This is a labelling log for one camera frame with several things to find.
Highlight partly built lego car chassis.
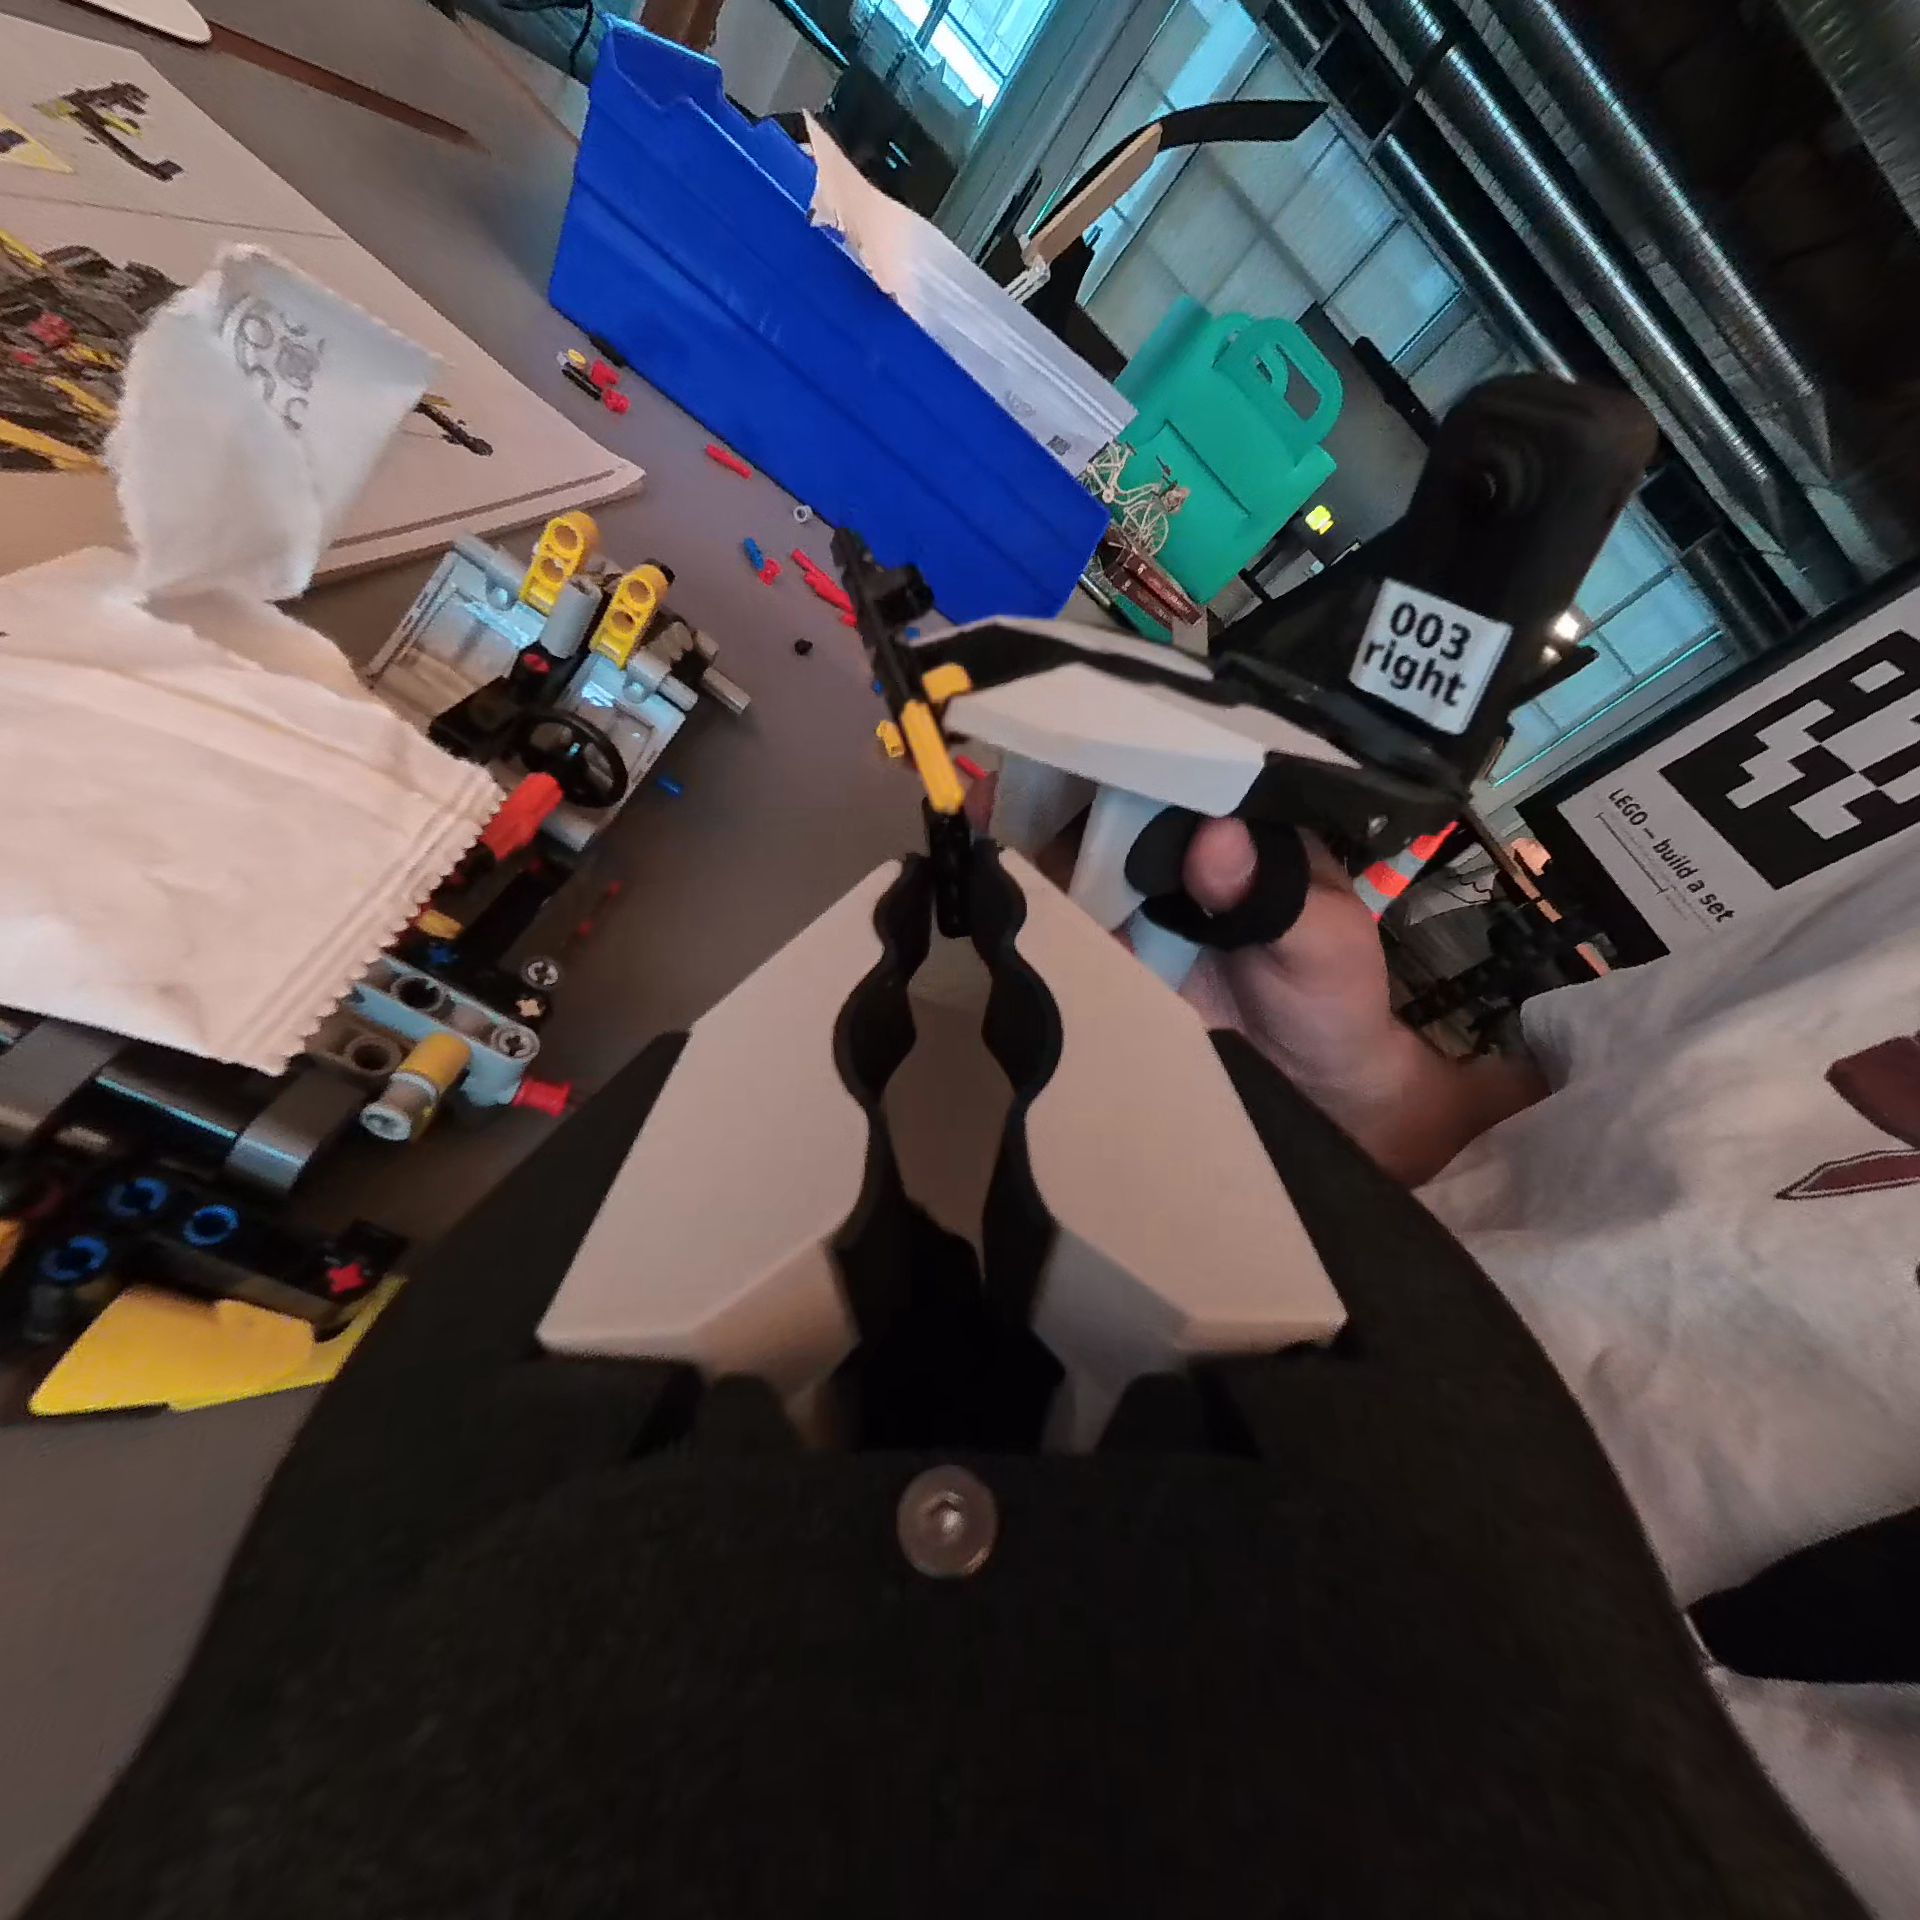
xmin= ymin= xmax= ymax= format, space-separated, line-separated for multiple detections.
xmin=0 ymin=511 xmax=752 ymax=1421

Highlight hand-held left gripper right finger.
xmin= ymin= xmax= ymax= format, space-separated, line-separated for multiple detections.
xmin=973 ymin=846 xmax=1350 ymax=1455

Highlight blue plastic bin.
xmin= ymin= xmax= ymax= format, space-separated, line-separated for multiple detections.
xmin=546 ymin=23 xmax=1112 ymax=625

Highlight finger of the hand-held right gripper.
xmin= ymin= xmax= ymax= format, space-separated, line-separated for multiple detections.
xmin=941 ymin=667 xmax=1363 ymax=820
xmin=903 ymin=613 xmax=1223 ymax=697

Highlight wooden board on black arm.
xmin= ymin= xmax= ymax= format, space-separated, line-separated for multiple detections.
xmin=1020 ymin=97 xmax=1330 ymax=280

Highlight black lego steering wheel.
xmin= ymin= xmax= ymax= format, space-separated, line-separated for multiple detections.
xmin=516 ymin=713 xmax=632 ymax=812

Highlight person's right hand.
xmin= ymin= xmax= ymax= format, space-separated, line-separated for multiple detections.
xmin=1175 ymin=817 xmax=1550 ymax=1190

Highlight black-white marker sign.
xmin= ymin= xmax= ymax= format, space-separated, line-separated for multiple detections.
xmin=1513 ymin=563 xmax=1920 ymax=970

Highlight lego instruction booklet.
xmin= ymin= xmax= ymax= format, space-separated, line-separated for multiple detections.
xmin=0 ymin=15 xmax=648 ymax=588

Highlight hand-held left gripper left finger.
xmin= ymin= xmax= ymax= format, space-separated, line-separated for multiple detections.
xmin=534 ymin=863 xmax=917 ymax=1455

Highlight orange traffic cone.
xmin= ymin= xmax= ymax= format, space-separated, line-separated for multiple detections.
xmin=1353 ymin=817 xmax=1464 ymax=920

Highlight teal plastic container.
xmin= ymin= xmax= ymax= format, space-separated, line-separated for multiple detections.
xmin=1079 ymin=293 xmax=1343 ymax=603

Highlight yellow lego panel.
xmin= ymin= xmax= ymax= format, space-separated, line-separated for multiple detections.
xmin=26 ymin=1273 xmax=409 ymax=1421

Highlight small black yellow lego assembly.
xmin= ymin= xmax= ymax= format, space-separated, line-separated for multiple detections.
xmin=827 ymin=525 xmax=999 ymax=940

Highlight wide metal ventilation duct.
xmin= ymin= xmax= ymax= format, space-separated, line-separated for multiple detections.
xmin=1476 ymin=0 xmax=1840 ymax=505

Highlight white printed t-shirt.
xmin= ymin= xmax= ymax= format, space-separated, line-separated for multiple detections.
xmin=1410 ymin=855 xmax=1920 ymax=1920

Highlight white paper bags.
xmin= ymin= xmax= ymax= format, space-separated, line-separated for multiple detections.
xmin=801 ymin=112 xmax=1138 ymax=469

